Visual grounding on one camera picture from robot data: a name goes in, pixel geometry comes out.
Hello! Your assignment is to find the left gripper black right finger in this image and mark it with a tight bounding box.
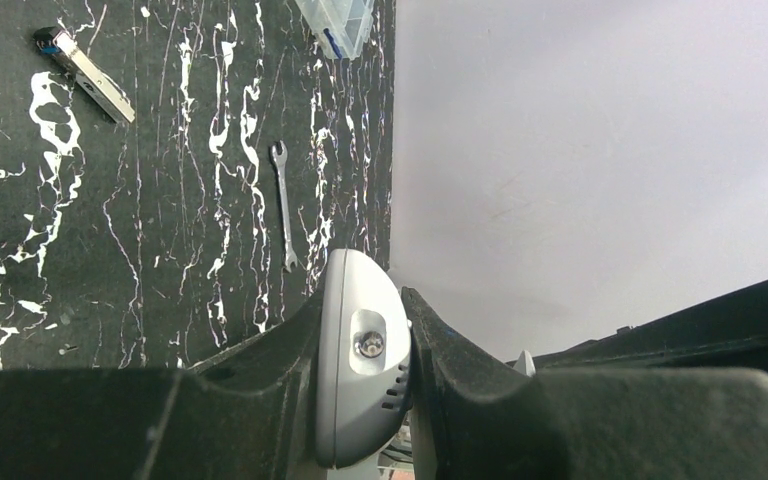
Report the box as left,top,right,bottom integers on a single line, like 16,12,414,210
401,287,768,479

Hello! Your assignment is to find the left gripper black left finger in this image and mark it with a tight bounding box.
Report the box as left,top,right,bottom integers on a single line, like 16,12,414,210
0,293,325,479

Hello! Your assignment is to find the white remote control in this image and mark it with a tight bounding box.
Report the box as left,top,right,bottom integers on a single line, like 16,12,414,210
315,249,412,469

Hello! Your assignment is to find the silver wrench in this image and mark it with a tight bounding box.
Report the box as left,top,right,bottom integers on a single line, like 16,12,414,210
270,140,298,272

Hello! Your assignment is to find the clear plastic screw box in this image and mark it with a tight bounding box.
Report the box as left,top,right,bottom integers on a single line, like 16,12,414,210
295,0,374,60

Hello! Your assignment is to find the silver battery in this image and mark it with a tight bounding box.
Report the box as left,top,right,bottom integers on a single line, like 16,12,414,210
32,26,136,124

